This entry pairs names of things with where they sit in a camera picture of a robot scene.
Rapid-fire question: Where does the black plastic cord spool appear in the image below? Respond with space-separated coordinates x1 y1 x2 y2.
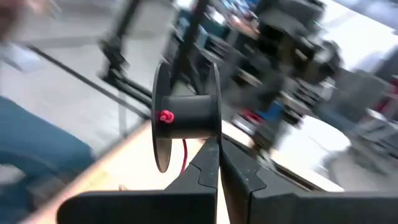
151 62 223 174

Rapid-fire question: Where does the red cord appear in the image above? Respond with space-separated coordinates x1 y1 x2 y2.
159 110 189 174

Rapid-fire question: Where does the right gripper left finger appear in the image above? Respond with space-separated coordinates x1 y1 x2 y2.
57 138 220 224

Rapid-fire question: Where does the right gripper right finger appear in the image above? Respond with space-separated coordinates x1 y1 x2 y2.
221 139 398 224

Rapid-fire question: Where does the black frame upright post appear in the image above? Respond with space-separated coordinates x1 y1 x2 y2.
172 0 212 91

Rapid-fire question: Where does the person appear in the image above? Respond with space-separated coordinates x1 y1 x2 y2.
0 0 96 224

